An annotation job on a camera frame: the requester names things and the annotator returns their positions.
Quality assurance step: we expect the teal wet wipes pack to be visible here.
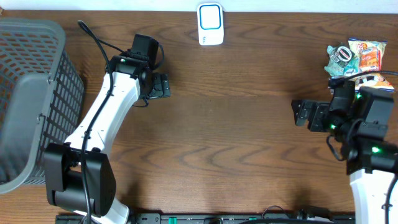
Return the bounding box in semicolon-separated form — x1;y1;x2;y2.
325;58;344;76

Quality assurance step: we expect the teal kleenex tissue pack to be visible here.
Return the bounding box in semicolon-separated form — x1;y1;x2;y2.
343;57;360;77

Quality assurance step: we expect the black box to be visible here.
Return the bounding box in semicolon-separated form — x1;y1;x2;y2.
327;45;354;67

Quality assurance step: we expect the white snack bag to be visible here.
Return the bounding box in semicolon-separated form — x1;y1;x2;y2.
348;38;394;92

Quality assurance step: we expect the orange tissue pack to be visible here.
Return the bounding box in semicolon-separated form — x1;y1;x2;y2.
359;47;381;72

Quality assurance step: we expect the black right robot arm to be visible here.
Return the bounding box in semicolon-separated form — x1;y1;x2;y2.
291;87;397;223

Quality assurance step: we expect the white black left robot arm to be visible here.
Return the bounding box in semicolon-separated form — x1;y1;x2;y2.
44;55;171;223

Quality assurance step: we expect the white barcode scanner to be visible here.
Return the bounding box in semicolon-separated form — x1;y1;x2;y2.
197;2;224;46

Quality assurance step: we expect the grey plastic basket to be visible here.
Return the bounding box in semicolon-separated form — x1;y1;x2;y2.
1;18;84;194

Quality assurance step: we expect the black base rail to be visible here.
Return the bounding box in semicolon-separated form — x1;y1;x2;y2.
54;213;355;224

